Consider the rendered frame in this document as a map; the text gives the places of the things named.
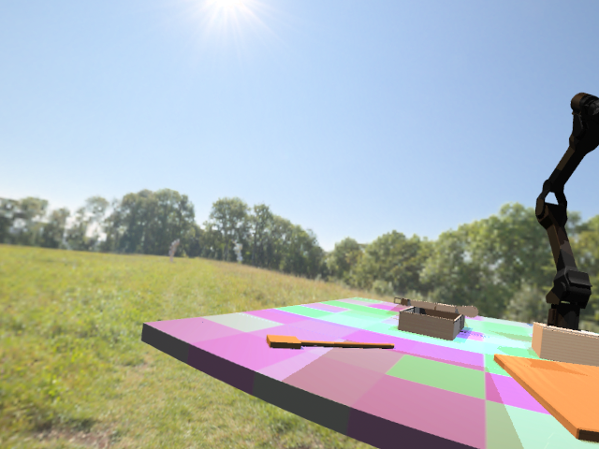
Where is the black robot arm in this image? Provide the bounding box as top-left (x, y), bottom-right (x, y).
top-left (535, 92), bottom-right (599, 331)

